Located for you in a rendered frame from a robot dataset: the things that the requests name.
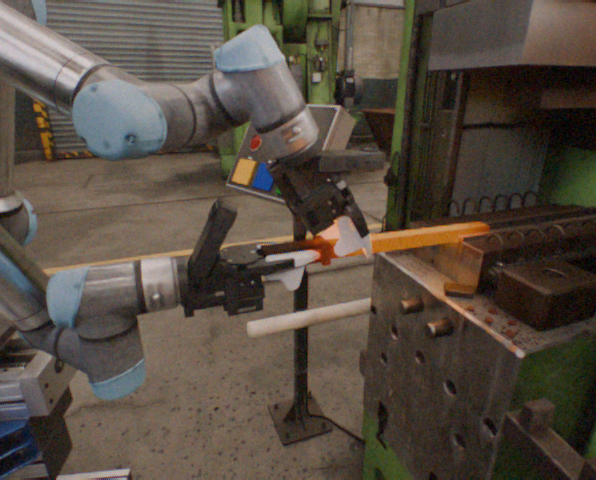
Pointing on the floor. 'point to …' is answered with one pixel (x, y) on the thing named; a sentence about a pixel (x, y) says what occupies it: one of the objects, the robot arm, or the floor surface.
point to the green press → (295, 55)
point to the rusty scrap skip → (381, 126)
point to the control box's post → (299, 328)
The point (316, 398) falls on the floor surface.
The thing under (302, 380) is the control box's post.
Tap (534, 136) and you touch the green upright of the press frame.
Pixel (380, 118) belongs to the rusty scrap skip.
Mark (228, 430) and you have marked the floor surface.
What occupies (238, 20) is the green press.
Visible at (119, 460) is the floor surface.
